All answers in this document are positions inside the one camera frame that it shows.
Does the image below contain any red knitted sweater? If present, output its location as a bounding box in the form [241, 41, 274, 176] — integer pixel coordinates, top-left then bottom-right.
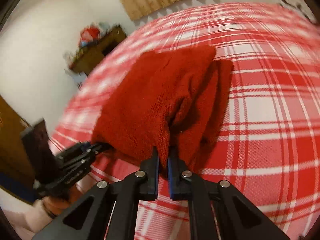
[91, 46, 233, 170]

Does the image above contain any person's left hand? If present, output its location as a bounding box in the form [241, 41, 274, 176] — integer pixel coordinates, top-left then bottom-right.
[42, 186, 82, 218]

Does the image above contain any brown wooden door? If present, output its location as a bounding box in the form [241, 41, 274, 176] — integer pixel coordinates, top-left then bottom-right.
[0, 94, 51, 205]

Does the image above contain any red white plaid bedsheet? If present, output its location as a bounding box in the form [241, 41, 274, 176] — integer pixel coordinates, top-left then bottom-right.
[49, 2, 319, 239]

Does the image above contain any dark wooden desk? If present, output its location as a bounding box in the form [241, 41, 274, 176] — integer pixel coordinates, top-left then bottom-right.
[69, 25, 127, 76]

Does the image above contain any red gift box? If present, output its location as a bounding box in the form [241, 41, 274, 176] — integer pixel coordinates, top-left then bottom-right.
[79, 25, 100, 45]

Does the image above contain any grey patterned pillow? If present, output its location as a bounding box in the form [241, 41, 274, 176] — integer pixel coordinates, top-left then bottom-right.
[279, 0, 318, 24]

